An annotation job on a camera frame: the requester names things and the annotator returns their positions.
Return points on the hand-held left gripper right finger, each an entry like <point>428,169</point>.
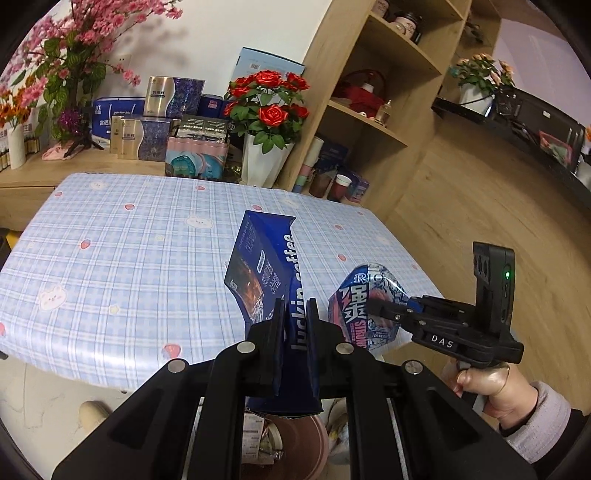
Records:
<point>314,350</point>

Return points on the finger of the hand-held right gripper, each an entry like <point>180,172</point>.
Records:
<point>415,304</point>
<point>390,313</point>

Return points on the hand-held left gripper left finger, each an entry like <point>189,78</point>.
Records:
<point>274,350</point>

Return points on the blue purple crushed can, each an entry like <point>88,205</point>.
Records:
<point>360,304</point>

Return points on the blue coffee paper bag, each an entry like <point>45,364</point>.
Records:
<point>263,258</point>

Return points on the pink round plastic bin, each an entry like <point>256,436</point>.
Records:
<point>298,450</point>

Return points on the person's right hand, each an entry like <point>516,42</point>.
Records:
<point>494,390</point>

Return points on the small blue carton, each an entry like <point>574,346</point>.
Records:
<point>359,187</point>

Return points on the red cup with white rim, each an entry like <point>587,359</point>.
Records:
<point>341,187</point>

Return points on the brown plastic cup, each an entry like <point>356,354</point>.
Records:
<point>318,183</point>

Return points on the dark blue printed box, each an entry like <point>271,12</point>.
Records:
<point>332,154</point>

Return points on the stack of pastel cups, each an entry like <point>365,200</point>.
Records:
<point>307,166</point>

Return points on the white angular flower vase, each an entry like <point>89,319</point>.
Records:
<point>261,161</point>

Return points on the small perfume bottle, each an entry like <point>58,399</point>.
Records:
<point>385,110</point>

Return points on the black console shelf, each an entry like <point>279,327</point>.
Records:
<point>531,115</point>

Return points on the white flower pot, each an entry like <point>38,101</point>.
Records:
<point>475,99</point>

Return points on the red wicker basket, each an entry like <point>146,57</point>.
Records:
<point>362,92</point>

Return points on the black printed box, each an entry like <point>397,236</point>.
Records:
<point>205,129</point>

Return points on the red artificial rose bouquet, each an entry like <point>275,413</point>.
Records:
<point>270,110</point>

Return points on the peach artificial rose plant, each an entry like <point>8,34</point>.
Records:
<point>482,74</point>

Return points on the small dark blue box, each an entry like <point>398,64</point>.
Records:
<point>212,108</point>

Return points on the gold blue gift box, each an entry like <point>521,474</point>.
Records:
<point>175,97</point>
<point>138,138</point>

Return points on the wooden shelf unit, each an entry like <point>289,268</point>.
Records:
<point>323,69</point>

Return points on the ceramic jar with lid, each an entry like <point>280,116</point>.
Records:
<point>381,7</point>
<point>408,24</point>

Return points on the large light blue box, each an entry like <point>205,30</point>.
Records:
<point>263,62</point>

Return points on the blue white tissue box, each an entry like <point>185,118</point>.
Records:
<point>115,115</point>

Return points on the black mini tripod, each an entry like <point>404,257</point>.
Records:
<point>83,141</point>

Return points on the pink cloth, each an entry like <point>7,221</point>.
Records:
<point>60,152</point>

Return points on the wooden sideboard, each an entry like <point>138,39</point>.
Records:
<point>27,180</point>

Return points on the purple artificial flowers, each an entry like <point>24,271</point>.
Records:
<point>69,122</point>

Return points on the slim white vase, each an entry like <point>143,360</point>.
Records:
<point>17,147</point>

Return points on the orange artificial flowers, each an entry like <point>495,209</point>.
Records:
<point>9,113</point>

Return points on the pink artificial blossom branches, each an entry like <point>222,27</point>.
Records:
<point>69,46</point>

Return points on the white wall socket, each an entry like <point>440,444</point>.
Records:
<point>123,58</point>

